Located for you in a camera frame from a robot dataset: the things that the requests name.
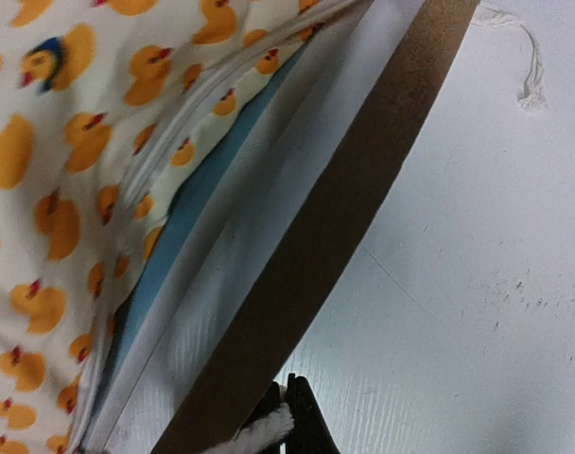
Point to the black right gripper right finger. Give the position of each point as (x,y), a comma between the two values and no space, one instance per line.
(310,434)

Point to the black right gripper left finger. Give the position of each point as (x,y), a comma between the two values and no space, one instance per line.
(271,401)

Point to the duck print mattress cushion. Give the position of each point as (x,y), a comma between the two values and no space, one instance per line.
(106,108)

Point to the wooden striped pet bed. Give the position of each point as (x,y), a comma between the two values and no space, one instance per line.
(261,233)

